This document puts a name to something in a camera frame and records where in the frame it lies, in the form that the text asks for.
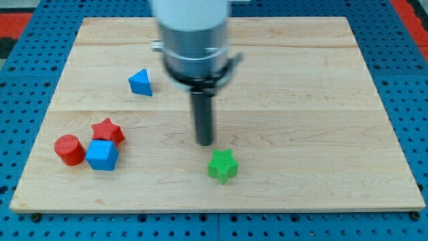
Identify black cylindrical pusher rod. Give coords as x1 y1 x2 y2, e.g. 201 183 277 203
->
191 92 213 146

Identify green star block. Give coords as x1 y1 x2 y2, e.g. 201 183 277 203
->
207 149 239 185

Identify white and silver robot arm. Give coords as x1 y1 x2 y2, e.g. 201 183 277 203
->
150 0 242 146

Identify red star block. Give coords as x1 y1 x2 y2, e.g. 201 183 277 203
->
91 118 125 147

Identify blue triangular block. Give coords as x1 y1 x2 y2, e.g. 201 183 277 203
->
128 69 152 96

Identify light wooden board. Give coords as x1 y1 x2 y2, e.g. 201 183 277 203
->
10 17 425 214

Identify blue cube block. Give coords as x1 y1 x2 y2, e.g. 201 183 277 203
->
86 140 118 171

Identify red cylinder block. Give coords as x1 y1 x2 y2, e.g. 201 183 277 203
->
54 135 86 166

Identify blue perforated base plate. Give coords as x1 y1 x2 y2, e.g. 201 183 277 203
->
1 0 427 240

